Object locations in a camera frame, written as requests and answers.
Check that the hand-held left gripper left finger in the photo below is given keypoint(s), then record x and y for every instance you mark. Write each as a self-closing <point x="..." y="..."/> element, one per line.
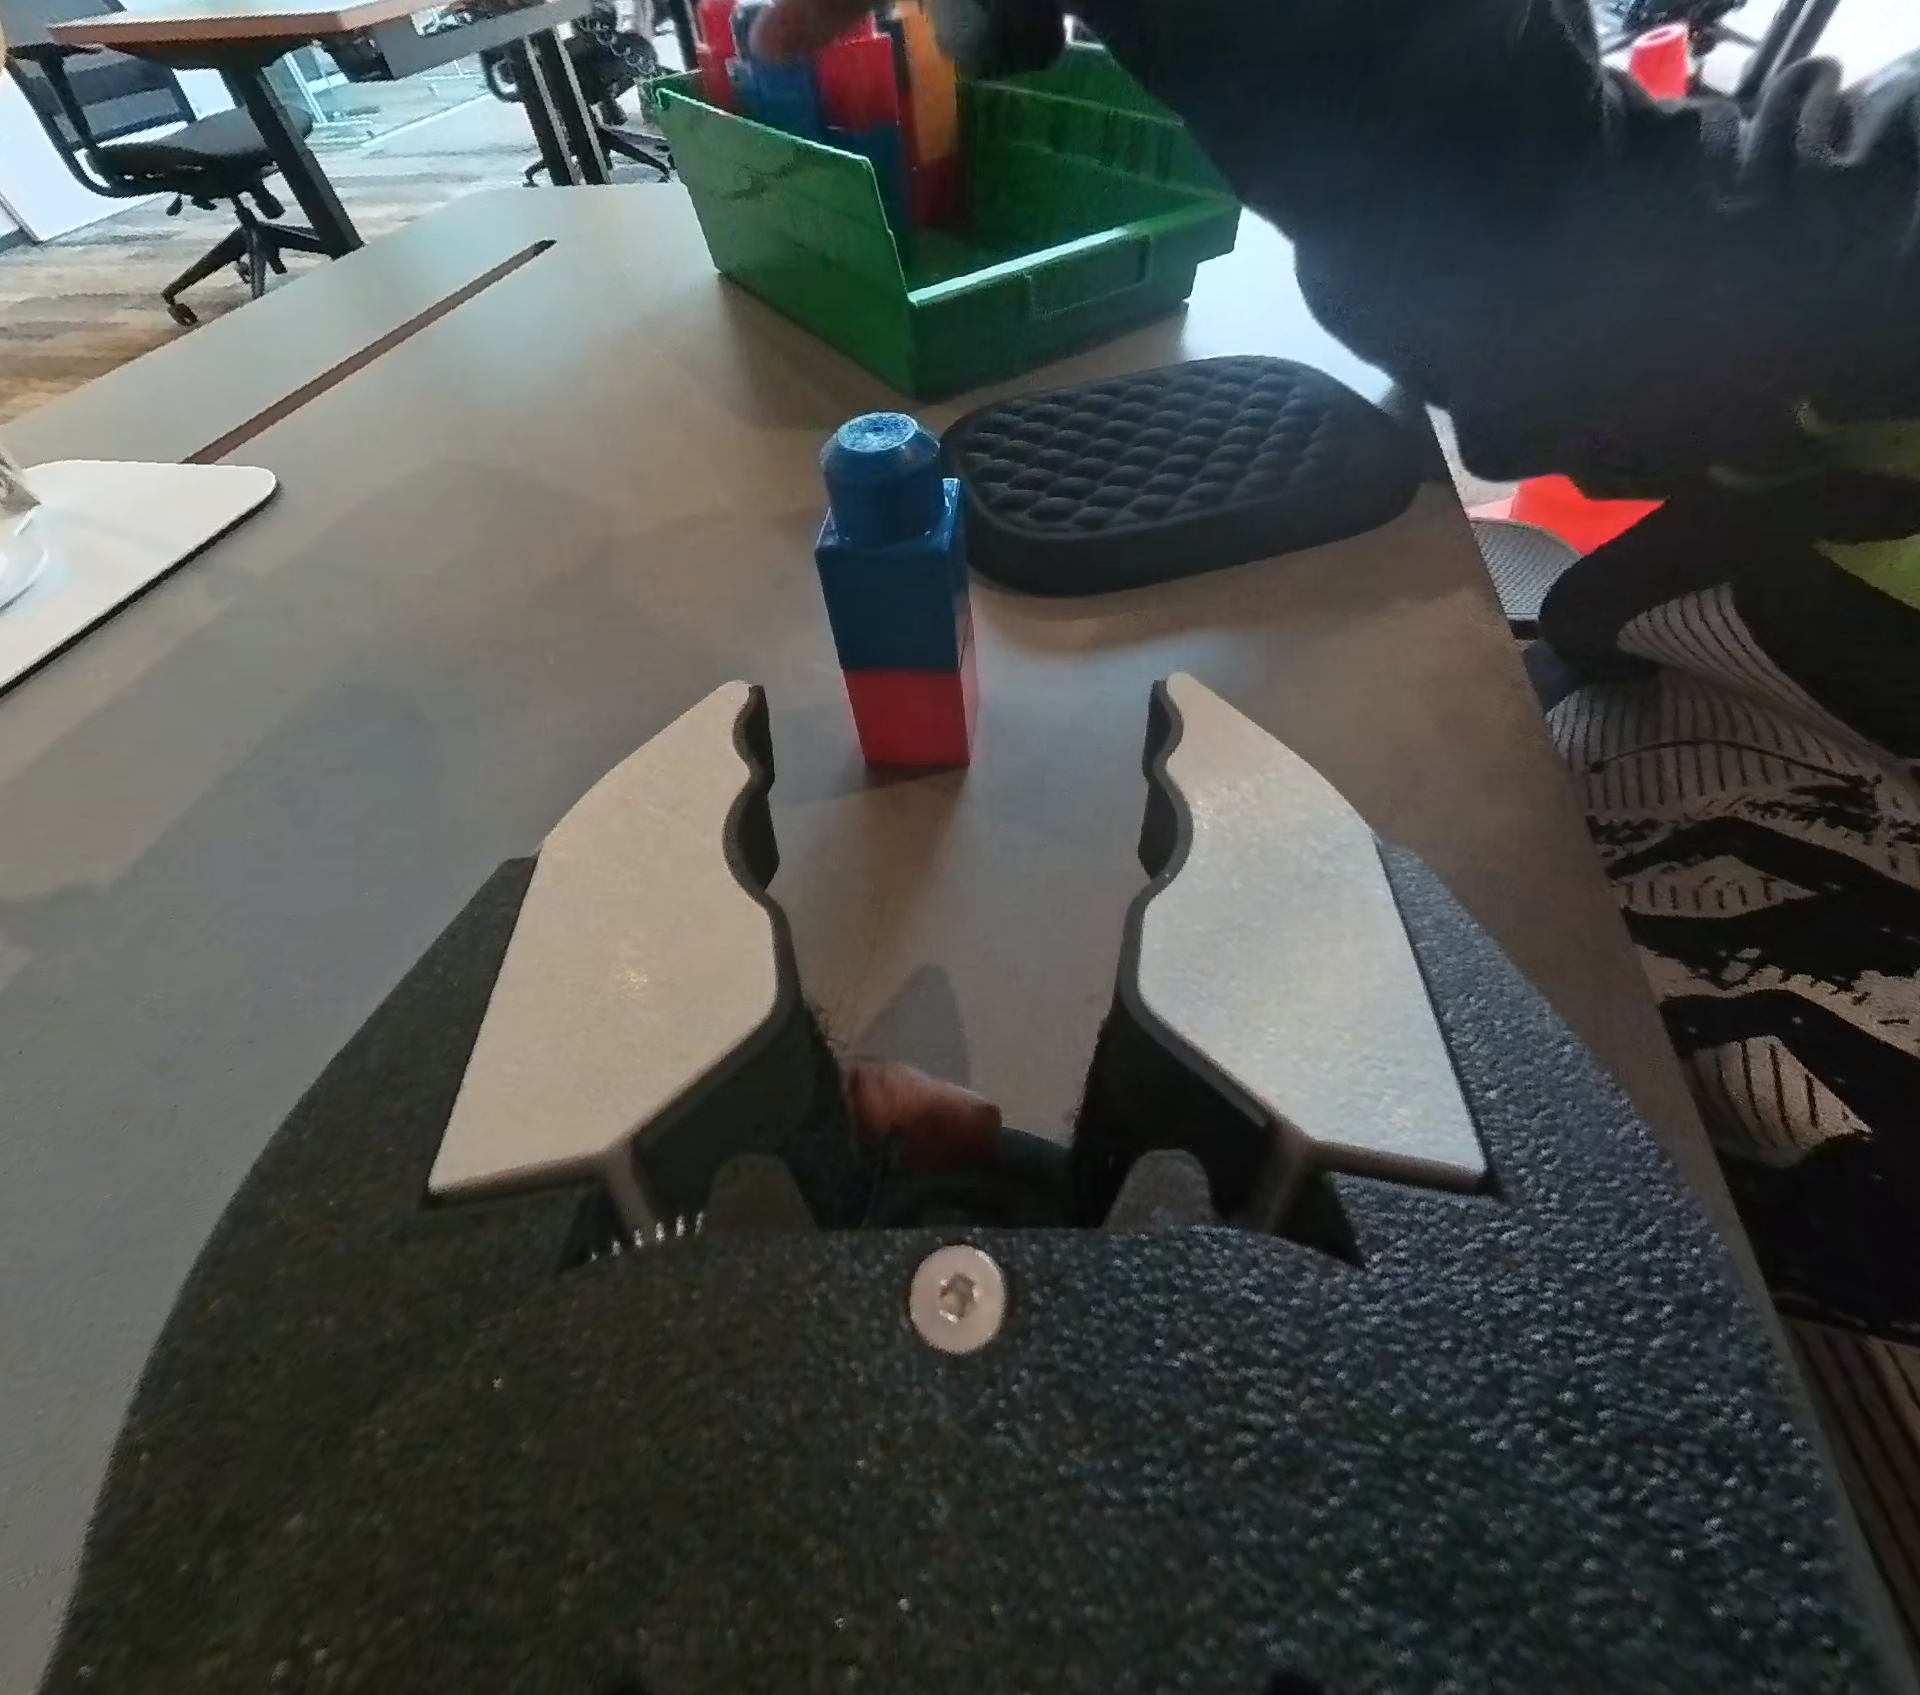
<point x="622" y="960"/>

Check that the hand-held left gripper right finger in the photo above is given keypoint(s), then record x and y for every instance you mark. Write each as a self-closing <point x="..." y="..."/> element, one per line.
<point x="1289" y="960"/>

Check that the cluster of colourful mega blocks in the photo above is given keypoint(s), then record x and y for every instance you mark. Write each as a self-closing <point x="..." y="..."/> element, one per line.
<point x="863" y="81"/>

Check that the green plastic bin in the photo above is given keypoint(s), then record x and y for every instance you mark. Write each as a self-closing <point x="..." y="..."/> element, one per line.
<point x="1049" y="283"/>

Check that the red mega block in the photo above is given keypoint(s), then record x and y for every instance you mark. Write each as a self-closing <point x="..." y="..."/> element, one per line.
<point x="914" y="718"/>

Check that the blue mega block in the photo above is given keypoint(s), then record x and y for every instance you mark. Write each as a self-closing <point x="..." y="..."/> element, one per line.
<point x="895" y="569"/>

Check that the person's right forearm black sleeve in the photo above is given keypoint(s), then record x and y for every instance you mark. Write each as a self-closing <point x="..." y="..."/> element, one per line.
<point x="1425" y="163"/>

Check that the person's left hand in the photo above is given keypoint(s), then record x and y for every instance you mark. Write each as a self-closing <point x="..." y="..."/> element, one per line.
<point x="931" y="1102"/>

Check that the black mesh chair seat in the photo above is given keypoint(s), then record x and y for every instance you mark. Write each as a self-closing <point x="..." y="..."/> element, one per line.
<point x="1533" y="579"/>

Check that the person's white patterned pants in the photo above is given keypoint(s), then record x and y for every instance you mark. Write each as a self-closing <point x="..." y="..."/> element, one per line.
<point x="1756" y="945"/>

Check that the black quilted wrist rest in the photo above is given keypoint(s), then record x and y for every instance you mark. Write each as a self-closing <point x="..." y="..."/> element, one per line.
<point x="1185" y="471"/>

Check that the person's black green top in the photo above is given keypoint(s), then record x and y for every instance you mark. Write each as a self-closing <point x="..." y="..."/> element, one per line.
<point x="1801" y="614"/>

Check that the instruction sign stand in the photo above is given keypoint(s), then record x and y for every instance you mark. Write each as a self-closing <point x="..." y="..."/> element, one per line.
<point x="134" y="539"/>

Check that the black mesh office chair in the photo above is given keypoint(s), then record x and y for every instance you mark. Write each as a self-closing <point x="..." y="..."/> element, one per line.
<point x="164" y="151"/>

